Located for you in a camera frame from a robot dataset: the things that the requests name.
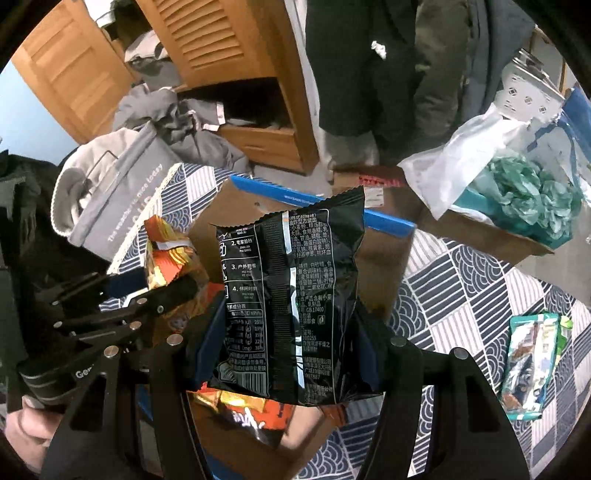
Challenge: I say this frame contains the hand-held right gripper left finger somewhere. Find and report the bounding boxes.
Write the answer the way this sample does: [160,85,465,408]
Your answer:
[41,294,228,480]

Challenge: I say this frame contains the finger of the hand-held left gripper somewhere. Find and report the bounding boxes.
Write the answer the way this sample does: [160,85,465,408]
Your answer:
[53,276,201,352]
[44,271,151,315]

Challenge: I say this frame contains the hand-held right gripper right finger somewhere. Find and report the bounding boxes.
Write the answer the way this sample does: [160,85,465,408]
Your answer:
[356,318,530,480]

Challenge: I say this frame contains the red orange snack packet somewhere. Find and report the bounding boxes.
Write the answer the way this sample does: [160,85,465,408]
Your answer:
[144,215,228,343]

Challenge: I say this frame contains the cardboard box with blue flaps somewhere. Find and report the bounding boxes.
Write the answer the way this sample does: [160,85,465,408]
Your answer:
[185,174,417,480]

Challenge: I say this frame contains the black snack packet white text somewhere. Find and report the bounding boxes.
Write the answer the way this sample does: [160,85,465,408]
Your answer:
[210,187,387,408]

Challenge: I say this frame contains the person's left hand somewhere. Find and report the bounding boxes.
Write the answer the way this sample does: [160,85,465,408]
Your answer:
[2,405,59,470]

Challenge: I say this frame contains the grey fabric bag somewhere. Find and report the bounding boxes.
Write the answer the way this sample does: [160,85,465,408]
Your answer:
[51,127,186,260]

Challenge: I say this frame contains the dark cloth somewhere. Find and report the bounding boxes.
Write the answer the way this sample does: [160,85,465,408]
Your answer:
[0,150,112,297]

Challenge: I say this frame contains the blue white patterned cloth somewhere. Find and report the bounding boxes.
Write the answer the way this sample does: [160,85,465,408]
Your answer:
[106,161,591,480]

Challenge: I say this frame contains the teal snack packet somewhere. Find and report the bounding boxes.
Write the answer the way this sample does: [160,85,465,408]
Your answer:
[499,313,574,422]

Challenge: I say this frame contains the cardboard box with teal insert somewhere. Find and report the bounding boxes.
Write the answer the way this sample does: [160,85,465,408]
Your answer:
[406,185,576,260]

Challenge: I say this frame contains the grey clothing pile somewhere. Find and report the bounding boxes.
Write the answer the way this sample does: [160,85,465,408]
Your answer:
[113,85,253,175]

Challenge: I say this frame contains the cardboard box with red label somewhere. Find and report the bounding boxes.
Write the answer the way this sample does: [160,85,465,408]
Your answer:
[331,168,411,219]

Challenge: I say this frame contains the pile of teal round packets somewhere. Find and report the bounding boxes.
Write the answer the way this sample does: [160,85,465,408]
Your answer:
[466,154,585,246]

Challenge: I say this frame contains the wooden louvered cabinet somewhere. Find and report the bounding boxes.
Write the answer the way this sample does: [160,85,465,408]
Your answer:
[11,0,320,175]

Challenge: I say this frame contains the olive coat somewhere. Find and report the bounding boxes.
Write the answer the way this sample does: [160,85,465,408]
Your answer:
[413,0,472,154]

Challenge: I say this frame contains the black coat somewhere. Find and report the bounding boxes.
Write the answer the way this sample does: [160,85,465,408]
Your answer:
[305,0,431,140]

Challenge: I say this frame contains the blue and white plastic bag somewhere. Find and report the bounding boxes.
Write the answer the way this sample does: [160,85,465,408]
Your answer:
[526,85,591,195]

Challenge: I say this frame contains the grey blue jacket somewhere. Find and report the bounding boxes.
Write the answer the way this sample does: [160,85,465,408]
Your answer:
[462,0,537,126]

